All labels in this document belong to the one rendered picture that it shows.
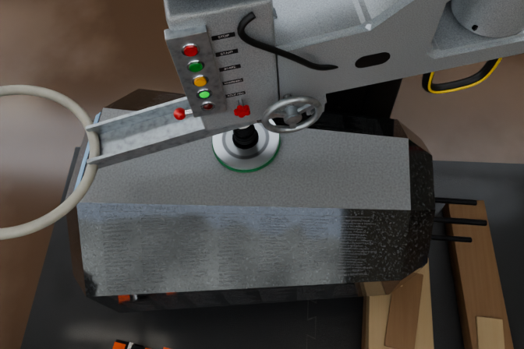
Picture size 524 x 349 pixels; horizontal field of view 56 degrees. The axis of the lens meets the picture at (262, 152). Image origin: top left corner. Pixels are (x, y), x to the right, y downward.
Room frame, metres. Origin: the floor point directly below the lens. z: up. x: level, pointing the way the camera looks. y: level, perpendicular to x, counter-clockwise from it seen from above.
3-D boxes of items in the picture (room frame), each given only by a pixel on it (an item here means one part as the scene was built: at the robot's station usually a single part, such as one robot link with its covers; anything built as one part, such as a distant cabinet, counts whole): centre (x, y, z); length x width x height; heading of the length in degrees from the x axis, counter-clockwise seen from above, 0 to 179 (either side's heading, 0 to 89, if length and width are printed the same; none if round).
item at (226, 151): (0.75, 0.04, 0.88); 0.21 x 0.21 x 0.01
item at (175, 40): (0.63, 0.11, 1.40); 0.08 x 0.03 x 0.28; 94
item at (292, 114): (0.64, -0.08, 1.23); 0.15 x 0.10 x 0.15; 94
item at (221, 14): (0.76, -0.04, 1.35); 0.36 x 0.22 x 0.45; 94
